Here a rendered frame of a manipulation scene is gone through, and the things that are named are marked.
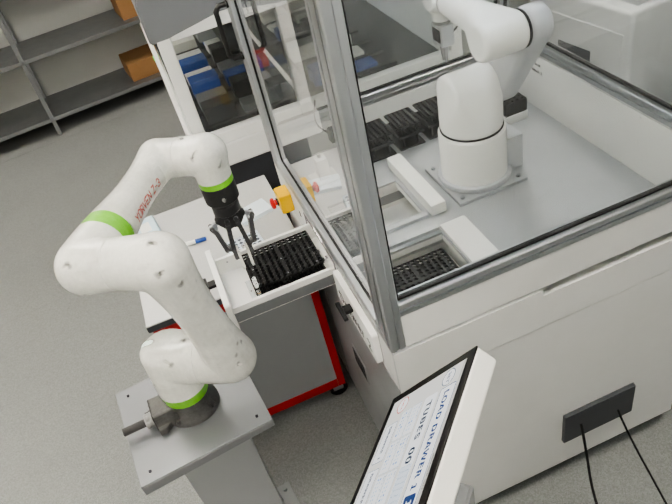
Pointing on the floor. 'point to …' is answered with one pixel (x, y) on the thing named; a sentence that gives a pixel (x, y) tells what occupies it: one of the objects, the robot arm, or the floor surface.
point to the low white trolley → (301, 338)
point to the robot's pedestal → (239, 479)
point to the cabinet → (546, 382)
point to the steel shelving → (89, 28)
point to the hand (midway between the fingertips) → (245, 255)
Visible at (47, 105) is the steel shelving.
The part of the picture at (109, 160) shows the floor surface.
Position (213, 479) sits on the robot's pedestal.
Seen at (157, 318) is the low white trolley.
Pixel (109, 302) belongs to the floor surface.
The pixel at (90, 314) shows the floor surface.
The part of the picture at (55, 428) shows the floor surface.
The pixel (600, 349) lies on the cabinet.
